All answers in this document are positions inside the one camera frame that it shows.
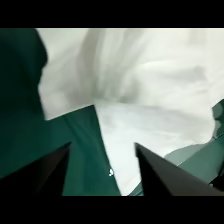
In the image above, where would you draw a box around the dark green garment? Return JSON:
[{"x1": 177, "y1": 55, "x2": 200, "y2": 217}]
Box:
[{"x1": 0, "y1": 27, "x2": 224, "y2": 197}]

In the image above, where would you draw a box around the white garment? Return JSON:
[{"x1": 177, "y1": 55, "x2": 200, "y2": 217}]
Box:
[{"x1": 35, "y1": 27, "x2": 224, "y2": 197}]

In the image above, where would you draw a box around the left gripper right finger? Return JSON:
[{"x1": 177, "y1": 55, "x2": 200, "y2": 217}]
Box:
[{"x1": 134, "y1": 142, "x2": 224, "y2": 197}]

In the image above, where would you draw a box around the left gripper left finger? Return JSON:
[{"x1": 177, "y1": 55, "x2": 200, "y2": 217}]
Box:
[{"x1": 0, "y1": 141, "x2": 72, "y2": 197}]

